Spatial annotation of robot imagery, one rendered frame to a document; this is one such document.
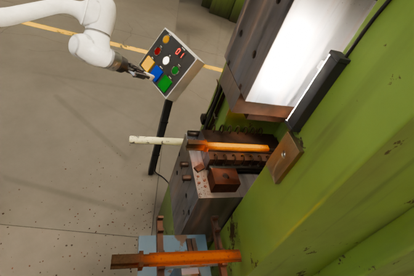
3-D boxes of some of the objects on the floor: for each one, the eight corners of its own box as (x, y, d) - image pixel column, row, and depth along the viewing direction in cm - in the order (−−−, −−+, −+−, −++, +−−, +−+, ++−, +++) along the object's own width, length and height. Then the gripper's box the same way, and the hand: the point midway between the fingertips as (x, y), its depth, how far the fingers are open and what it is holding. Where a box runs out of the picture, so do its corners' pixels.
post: (148, 174, 221) (175, 62, 154) (148, 170, 224) (174, 58, 156) (153, 174, 223) (182, 63, 155) (152, 170, 225) (181, 60, 158)
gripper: (106, 61, 124) (143, 76, 144) (117, 77, 118) (154, 91, 138) (114, 48, 122) (151, 66, 142) (127, 63, 116) (163, 80, 136)
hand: (148, 76), depth 137 cm, fingers closed
